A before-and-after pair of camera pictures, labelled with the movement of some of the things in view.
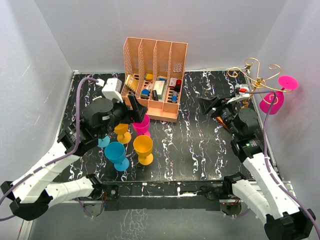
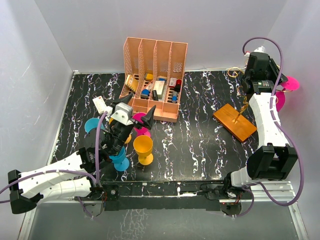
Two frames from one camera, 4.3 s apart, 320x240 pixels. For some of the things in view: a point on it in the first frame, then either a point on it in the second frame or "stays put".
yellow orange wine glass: (143, 144) stays put
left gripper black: (139, 110) → (147, 119)
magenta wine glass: (286, 82) stays put
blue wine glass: (115, 152) stays put
